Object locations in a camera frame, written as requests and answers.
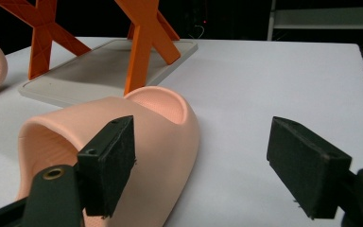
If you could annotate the orange and grey shoe rack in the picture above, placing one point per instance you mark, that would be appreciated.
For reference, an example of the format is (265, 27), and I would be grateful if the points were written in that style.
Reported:
(75, 75)

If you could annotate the white metal desk frame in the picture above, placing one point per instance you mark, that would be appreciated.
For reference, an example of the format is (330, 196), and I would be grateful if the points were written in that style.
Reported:
(324, 17)

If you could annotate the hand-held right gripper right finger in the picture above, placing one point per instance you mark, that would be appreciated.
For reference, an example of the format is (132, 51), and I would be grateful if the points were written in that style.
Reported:
(302, 167)

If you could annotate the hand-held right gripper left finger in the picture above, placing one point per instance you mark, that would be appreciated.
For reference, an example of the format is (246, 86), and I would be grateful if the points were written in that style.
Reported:
(107, 170)

